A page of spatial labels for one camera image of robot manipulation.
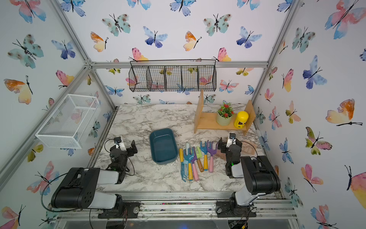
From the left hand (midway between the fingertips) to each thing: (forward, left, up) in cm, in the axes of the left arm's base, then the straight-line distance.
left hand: (128, 140), depth 90 cm
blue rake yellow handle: (-3, -49, -8) cm, 49 cm away
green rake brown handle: (-7, -45, -9) cm, 46 cm away
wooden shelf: (+16, -50, -1) cm, 52 cm away
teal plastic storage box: (-2, -22, -5) cm, 23 cm away
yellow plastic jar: (+9, -72, +7) cm, 73 cm away
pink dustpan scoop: (-2, -77, -9) cm, 78 cm away
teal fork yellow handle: (-11, -33, -7) cm, 36 cm away
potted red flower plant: (+12, -61, +10) cm, 63 cm away
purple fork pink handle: (-5, -53, -8) cm, 54 cm away
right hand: (+1, -65, 0) cm, 65 cm away
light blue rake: (-12, -36, -8) cm, 39 cm away
